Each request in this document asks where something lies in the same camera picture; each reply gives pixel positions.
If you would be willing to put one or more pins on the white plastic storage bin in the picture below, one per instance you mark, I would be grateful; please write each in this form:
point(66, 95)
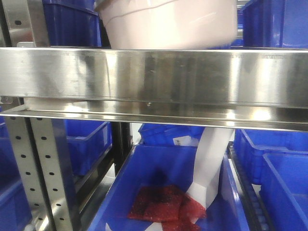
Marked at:
point(168, 24)

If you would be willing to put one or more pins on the blue bin rear centre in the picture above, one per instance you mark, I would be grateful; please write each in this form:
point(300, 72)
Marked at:
point(170, 135)

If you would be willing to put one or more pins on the blue bin centre lower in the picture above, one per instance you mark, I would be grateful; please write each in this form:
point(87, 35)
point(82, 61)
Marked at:
point(226, 213)

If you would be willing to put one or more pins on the blue bin lower left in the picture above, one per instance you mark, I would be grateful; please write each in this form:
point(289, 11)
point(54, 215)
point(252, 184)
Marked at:
point(87, 141)

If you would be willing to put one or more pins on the blue bin rear right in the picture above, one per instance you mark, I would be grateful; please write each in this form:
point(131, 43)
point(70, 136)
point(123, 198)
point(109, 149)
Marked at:
point(250, 146)

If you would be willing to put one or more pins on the stainless steel shelf beam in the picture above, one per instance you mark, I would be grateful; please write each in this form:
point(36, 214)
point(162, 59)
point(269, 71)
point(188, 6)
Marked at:
point(242, 88)

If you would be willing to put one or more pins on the blue bin upper left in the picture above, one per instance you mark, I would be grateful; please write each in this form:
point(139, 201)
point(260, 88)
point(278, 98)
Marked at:
point(72, 23)

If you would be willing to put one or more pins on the blue bin upper right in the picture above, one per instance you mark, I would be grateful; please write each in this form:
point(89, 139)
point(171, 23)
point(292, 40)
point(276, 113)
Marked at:
point(275, 24)

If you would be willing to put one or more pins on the blue bin lower right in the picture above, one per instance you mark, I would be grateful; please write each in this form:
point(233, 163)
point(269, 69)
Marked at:
point(284, 191)

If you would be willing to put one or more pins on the red mesh bag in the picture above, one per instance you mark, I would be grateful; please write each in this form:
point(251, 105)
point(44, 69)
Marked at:
point(169, 206)

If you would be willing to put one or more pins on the perforated steel shelf post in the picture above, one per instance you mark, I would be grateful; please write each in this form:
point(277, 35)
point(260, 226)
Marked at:
point(36, 168)

